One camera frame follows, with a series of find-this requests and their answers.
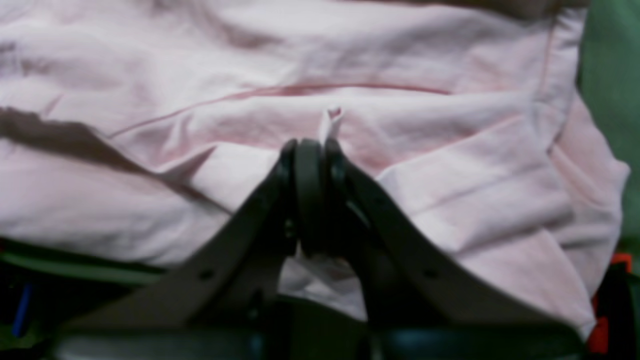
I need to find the red clamp at right edge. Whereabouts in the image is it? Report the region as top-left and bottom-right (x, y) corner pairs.
(586, 252), (640, 360)

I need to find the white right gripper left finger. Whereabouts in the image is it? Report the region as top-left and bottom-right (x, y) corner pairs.
(49, 140), (302, 360)

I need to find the grey-green table cloth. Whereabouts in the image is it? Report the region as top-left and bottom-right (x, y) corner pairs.
(0, 0), (640, 286)

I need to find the pink t-shirt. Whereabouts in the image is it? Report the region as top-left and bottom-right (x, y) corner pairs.
(0, 0), (632, 341)

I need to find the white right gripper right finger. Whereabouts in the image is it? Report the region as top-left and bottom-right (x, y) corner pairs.
(312, 140), (585, 360)

